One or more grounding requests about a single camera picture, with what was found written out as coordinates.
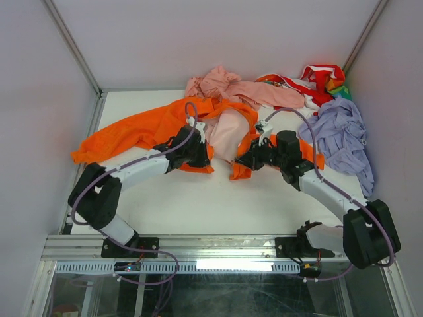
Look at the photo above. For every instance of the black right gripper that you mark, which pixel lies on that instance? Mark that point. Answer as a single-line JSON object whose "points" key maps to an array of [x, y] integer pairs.
{"points": [[250, 158]]}

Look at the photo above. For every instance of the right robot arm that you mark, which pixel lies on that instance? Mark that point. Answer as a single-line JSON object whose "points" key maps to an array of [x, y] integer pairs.
{"points": [[367, 234]]}

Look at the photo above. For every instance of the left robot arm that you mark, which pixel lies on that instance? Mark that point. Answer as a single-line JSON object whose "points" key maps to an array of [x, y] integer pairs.
{"points": [[96, 194]]}

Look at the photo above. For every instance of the rainbow coloured cloth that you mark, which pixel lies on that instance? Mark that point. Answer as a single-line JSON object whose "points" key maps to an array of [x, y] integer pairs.
{"points": [[336, 88]]}

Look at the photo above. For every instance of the aluminium frame post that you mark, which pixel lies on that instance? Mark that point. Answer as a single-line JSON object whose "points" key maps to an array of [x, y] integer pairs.
{"points": [[71, 44], [364, 34]]}

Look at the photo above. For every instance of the pink garment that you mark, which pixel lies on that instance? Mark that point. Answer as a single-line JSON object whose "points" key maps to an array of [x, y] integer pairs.
{"points": [[225, 85]]}

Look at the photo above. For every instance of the lavender shirt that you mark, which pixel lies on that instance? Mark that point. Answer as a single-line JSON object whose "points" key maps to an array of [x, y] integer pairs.
{"points": [[341, 137]]}

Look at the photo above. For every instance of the red white garment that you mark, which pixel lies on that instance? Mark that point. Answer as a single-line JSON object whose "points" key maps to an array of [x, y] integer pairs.
{"points": [[311, 85]]}

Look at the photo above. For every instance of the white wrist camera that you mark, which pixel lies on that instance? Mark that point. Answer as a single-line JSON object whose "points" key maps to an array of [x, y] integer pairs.
{"points": [[199, 126], [265, 129]]}

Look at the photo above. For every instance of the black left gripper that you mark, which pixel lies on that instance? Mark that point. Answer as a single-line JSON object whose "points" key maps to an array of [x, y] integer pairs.
{"points": [[203, 162]]}

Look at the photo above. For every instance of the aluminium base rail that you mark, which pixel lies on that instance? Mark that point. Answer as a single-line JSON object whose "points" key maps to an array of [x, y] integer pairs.
{"points": [[183, 247]]}

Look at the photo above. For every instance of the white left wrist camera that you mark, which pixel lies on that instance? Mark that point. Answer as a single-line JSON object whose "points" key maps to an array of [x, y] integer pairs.
{"points": [[199, 126]]}

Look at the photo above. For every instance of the left aluminium frame post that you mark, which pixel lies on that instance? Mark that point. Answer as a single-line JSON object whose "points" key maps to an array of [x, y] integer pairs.
{"points": [[71, 44]]}

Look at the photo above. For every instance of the right aluminium frame post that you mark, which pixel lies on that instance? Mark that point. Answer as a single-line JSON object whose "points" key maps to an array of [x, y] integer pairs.
{"points": [[364, 34]]}

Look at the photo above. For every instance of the slotted cable duct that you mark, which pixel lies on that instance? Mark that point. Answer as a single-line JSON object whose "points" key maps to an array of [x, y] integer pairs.
{"points": [[202, 266]]}

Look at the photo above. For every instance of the orange zip jacket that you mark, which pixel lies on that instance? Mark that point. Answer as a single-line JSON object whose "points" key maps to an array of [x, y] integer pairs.
{"points": [[229, 131]]}

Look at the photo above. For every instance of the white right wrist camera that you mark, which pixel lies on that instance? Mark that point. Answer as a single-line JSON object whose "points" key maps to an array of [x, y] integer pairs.
{"points": [[265, 129]]}

